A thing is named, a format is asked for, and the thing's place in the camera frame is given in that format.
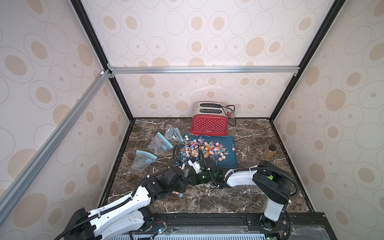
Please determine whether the teal rectangular tray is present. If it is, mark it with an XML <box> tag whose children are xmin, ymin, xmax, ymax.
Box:
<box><xmin>179</xmin><ymin>133</ymin><xmax>238</xmax><ymax>169</ymax></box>

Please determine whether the candy ziploc bag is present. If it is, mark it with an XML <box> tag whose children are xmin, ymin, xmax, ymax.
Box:
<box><xmin>165</xmin><ymin>125</ymin><xmax>184</xmax><ymax>142</ymax></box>
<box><xmin>147</xmin><ymin>132</ymin><xmax>174</xmax><ymax>155</ymax></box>
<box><xmin>173</xmin><ymin>191</ymin><xmax>183</xmax><ymax>198</ymax></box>
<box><xmin>132</xmin><ymin>150</ymin><xmax>158</xmax><ymax>173</ymax></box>

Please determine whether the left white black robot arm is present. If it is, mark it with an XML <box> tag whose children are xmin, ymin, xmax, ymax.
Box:
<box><xmin>56</xmin><ymin>166</ymin><xmax>188</xmax><ymax>240</ymax></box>

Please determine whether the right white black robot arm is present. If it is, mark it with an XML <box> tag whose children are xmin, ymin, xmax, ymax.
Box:
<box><xmin>189</xmin><ymin>161</ymin><xmax>300</xmax><ymax>230</ymax></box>

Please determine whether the pile of loose candies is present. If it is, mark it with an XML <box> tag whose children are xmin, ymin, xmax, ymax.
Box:
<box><xmin>181</xmin><ymin>134</ymin><xmax>236</xmax><ymax>166</ymax></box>

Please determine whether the red polka dot toaster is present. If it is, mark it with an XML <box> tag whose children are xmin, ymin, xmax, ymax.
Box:
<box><xmin>191</xmin><ymin>102</ymin><xmax>228</xmax><ymax>136</ymax></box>

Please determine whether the brown bottle black cap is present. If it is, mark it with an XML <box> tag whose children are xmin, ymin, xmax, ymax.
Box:
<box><xmin>264</xmin><ymin>145</ymin><xmax>277</xmax><ymax>159</ymax></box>

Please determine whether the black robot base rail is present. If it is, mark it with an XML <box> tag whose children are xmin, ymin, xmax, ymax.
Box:
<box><xmin>78</xmin><ymin>212</ymin><xmax>337</xmax><ymax>240</ymax></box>

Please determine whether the horizontal aluminium frame bar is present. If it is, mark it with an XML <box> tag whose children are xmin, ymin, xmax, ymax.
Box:
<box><xmin>110</xmin><ymin>66</ymin><xmax>300</xmax><ymax>75</ymax></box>

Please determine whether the left slanted aluminium frame bar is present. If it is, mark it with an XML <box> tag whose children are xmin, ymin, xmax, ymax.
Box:
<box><xmin>1</xmin><ymin>69</ymin><xmax>111</xmax><ymax>224</ymax></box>

